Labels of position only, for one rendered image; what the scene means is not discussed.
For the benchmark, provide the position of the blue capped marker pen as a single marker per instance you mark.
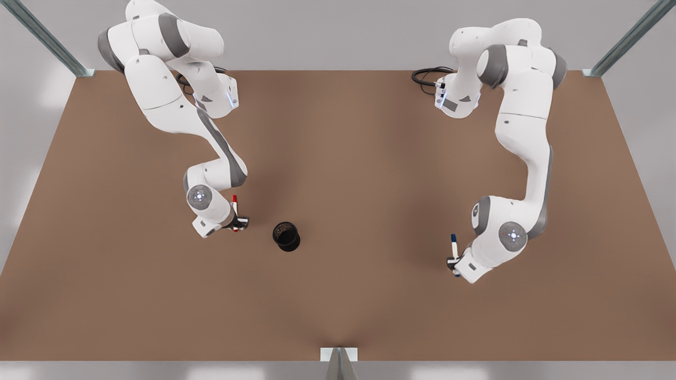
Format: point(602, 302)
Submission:
point(453, 248)

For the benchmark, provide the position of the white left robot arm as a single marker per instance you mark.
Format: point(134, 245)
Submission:
point(523, 100)

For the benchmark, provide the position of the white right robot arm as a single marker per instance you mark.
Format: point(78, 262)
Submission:
point(169, 105)

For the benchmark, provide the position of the black pen holder cup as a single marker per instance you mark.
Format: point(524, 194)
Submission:
point(286, 236)

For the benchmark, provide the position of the red capped marker pen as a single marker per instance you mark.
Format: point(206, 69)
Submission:
point(235, 206)

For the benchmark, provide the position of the silver frame post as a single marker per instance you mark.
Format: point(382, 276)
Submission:
point(628, 38)
point(338, 364)
point(45, 37)

